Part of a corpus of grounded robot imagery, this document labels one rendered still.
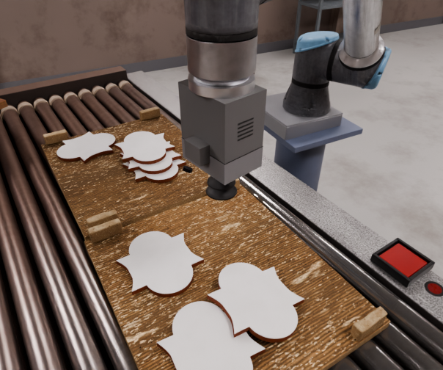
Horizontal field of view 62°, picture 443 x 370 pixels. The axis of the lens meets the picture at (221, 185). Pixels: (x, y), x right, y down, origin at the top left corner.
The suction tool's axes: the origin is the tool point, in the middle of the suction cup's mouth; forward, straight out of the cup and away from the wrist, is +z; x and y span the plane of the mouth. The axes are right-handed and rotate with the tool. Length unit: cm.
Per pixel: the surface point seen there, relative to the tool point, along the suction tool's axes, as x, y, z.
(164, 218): 1.2, -18.8, 18.4
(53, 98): 8, -96, 20
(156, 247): -4.9, -12.1, 17.4
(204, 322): -7.7, 5.2, 17.4
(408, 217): 162, -20, 112
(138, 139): 11.2, -45.1, 15.4
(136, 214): -2.5, -23.5, 18.4
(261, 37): 321, -296, 93
